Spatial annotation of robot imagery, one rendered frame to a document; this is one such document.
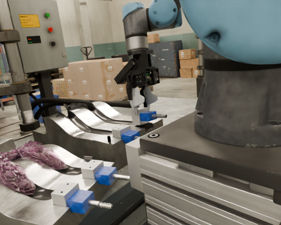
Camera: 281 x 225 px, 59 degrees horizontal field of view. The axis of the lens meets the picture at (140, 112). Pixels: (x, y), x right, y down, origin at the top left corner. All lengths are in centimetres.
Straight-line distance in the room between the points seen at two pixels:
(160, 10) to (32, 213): 56
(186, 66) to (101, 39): 360
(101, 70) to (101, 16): 535
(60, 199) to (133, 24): 56
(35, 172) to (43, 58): 99
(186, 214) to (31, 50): 132
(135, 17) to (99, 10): 904
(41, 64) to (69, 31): 736
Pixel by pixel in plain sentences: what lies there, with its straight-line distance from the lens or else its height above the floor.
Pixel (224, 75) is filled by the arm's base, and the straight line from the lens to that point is 31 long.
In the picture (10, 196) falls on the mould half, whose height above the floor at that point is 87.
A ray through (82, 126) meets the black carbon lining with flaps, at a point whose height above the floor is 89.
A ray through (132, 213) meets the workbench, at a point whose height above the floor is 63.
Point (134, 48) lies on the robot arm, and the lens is 83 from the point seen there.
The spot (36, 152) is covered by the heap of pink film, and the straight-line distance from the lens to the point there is 75.
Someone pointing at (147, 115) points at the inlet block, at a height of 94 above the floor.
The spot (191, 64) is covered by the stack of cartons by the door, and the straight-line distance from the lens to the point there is 759.
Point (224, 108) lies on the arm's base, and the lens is 31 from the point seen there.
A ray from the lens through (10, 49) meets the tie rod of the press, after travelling 138.
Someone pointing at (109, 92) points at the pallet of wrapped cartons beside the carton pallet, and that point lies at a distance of 478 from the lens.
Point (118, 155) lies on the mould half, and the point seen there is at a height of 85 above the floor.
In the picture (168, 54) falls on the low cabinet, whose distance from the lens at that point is 782.
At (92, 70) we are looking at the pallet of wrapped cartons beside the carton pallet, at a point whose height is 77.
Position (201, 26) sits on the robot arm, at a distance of 16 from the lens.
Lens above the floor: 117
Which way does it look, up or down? 16 degrees down
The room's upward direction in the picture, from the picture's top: 7 degrees counter-clockwise
